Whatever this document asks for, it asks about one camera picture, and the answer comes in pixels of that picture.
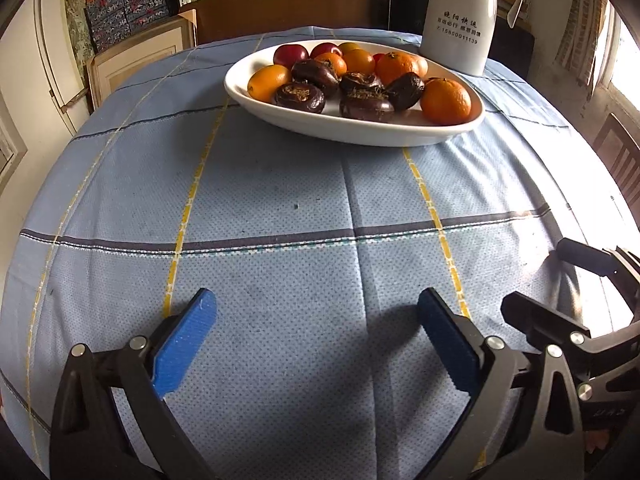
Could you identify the white thermos jug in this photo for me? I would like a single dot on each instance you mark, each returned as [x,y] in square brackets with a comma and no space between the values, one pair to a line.
[455,10]

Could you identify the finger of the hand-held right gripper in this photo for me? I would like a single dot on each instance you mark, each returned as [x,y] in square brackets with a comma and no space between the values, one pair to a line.
[590,257]
[537,320]

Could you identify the orange mandarin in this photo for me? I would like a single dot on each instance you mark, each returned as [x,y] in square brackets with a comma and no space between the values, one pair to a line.
[396,67]
[445,100]

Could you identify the white door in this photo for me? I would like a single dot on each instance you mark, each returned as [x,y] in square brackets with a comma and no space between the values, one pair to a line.
[55,50]

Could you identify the stack of blue patterned boxes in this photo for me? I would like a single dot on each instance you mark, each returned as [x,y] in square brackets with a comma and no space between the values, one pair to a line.
[127,10]

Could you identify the white oval plate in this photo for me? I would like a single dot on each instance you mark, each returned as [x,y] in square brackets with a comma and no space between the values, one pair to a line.
[350,130]

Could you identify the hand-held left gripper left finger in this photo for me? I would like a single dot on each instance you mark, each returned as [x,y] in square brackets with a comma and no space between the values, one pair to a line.
[185,345]

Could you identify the dark brown water chestnut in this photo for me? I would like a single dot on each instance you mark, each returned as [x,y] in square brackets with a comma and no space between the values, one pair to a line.
[300,98]
[366,107]
[361,81]
[315,74]
[406,91]

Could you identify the window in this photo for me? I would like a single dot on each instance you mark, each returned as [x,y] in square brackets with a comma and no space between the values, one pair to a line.
[625,60]

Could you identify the mottled green slab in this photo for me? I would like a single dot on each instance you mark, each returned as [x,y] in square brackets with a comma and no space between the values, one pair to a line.
[77,20]

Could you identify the small orange kumquat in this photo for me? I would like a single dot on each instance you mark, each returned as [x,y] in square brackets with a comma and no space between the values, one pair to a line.
[269,82]
[348,47]
[334,62]
[358,61]
[423,65]

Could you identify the wooden chair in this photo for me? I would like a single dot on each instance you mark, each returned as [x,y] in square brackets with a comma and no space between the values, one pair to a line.
[620,155]

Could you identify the blue checked tablecloth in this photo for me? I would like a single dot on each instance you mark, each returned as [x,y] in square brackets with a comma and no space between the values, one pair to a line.
[280,200]

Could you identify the small red fruit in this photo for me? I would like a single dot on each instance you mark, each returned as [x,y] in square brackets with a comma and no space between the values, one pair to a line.
[378,57]

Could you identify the red apple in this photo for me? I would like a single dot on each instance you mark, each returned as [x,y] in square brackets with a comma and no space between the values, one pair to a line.
[326,50]
[290,55]

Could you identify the cream wooden cabinet door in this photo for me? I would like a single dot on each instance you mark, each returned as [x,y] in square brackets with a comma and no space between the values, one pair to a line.
[135,60]

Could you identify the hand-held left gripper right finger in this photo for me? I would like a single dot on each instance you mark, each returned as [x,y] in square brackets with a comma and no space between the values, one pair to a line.
[447,342]

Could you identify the patterned curtain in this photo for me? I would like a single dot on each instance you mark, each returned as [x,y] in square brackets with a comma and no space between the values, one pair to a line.
[582,20]

